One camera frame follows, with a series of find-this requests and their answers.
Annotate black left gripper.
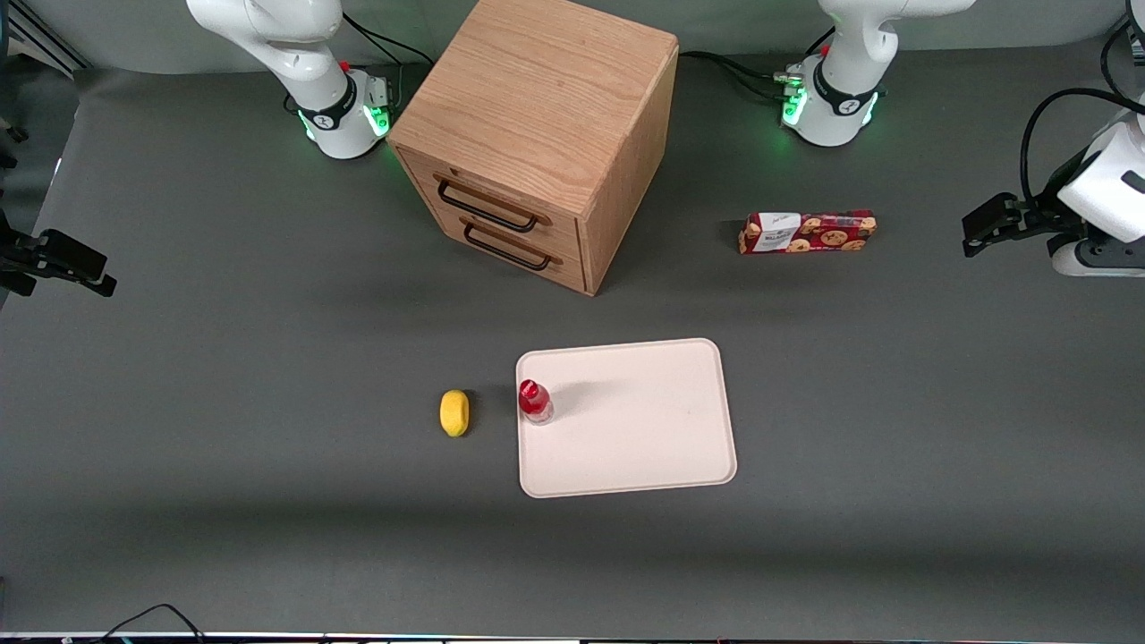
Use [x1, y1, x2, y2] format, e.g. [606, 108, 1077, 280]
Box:
[962, 192, 1089, 260]

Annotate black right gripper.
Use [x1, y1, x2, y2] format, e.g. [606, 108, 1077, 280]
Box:
[0, 210, 119, 299]

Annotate red plaid cookie box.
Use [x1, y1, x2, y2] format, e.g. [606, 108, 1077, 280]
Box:
[738, 209, 878, 257]

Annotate beige plastic tray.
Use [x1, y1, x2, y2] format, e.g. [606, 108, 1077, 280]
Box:
[515, 337, 739, 499]

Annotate yellow lemon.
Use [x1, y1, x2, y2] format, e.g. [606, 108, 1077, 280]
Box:
[439, 389, 471, 438]

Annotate wooden drawer front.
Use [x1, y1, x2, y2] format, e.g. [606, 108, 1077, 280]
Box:
[398, 148, 587, 262]
[419, 192, 589, 294]

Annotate small red-capped bottle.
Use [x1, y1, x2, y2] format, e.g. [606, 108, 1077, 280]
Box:
[518, 378, 555, 427]

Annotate oak wooden drawer cabinet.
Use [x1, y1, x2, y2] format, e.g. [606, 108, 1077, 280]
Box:
[386, 0, 681, 298]

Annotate aluminium frame rail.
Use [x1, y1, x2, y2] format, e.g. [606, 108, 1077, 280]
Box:
[7, 0, 92, 74]

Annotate black metal drawer handle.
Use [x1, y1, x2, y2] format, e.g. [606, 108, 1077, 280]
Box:
[437, 179, 541, 234]
[462, 222, 552, 272]

